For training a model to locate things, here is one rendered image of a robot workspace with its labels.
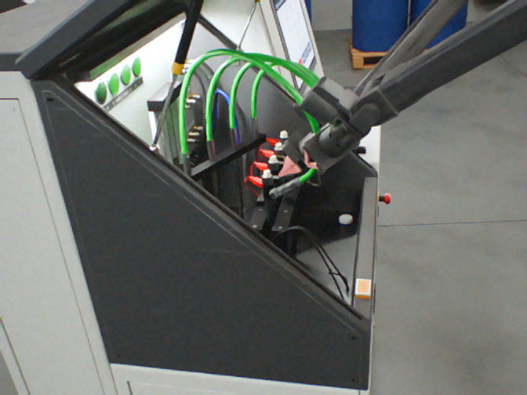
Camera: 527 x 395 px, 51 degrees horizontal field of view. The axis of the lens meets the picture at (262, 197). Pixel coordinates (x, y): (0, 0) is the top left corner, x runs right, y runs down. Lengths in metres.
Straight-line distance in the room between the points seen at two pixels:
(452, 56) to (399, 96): 0.10
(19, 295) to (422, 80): 0.93
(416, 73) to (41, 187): 0.70
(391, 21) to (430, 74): 5.14
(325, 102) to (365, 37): 5.11
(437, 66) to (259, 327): 0.60
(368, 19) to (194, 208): 5.14
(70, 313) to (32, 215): 0.25
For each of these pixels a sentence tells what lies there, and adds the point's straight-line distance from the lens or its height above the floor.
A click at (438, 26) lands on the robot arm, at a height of 1.43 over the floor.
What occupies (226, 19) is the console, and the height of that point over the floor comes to 1.40.
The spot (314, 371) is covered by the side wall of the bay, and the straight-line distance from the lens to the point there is 1.20.
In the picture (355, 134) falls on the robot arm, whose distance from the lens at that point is 0.99.
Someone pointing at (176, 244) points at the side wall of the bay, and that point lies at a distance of 1.07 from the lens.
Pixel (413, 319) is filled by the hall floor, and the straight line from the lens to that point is 2.61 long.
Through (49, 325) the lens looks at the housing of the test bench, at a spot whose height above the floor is 0.89.
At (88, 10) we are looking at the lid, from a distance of 0.92.
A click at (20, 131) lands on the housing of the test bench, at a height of 1.36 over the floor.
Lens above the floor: 1.71
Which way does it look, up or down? 29 degrees down
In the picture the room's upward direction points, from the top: 4 degrees counter-clockwise
